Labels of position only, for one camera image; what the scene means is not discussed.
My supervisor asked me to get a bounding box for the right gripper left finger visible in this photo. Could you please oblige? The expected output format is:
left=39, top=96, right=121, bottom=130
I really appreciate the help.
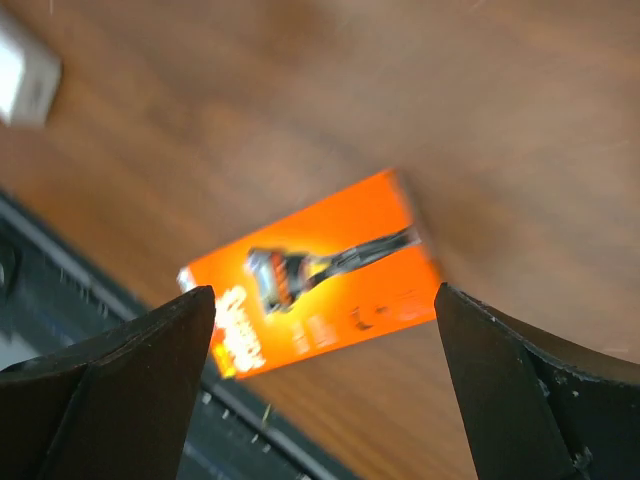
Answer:
left=1, top=287, right=215, bottom=479

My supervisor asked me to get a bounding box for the orange razor box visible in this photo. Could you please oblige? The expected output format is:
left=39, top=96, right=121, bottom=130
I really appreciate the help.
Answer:
left=177, top=170, right=441, bottom=379

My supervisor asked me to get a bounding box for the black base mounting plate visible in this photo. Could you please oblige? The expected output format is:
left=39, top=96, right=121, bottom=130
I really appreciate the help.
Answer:
left=1, top=195, right=351, bottom=479

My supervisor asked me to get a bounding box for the silver grey flat box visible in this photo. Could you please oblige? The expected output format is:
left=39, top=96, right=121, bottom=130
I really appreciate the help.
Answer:
left=1, top=6, right=62, bottom=127

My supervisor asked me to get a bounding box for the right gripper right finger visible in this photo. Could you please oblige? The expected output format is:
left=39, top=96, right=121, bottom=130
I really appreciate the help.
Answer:
left=435, top=283, right=639, bottom=479

